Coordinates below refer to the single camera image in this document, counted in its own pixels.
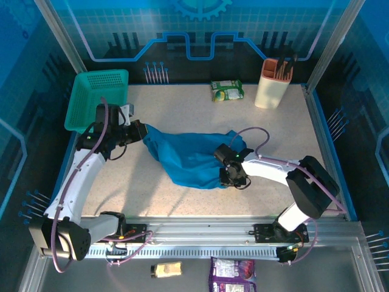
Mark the yellow wrapped snack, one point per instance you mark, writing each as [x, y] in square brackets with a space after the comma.
[167, 269]

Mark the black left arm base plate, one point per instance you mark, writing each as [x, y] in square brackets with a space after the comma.
[139, 228]

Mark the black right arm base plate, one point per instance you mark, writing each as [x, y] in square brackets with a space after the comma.
[263, 232]

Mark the blue t-shirt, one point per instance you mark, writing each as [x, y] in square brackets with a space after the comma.
[188, 158]

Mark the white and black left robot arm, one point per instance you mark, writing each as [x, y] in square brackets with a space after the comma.
[79, 179]

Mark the aluminium frame post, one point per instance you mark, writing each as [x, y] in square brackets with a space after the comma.
[331, 42]
[60, 36]

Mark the green snack packet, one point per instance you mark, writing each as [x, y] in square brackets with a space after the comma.
[228, 90]

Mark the beige utensil holder orange rim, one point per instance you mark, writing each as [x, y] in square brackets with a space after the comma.
[269, 91]

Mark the green plastic basket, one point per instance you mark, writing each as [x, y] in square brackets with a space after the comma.
[91, 88]

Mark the small black controller box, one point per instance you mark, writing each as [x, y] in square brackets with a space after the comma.
[285, 255]

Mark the aluminium side rail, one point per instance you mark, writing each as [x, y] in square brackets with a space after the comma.
[325, 152]

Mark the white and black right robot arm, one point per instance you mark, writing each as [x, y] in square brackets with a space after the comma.
[267, 168]

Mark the purple snack packet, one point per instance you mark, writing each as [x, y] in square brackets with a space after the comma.
[232, 275]

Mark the aluminium rail beam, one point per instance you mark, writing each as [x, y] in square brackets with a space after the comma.
[197, 231]

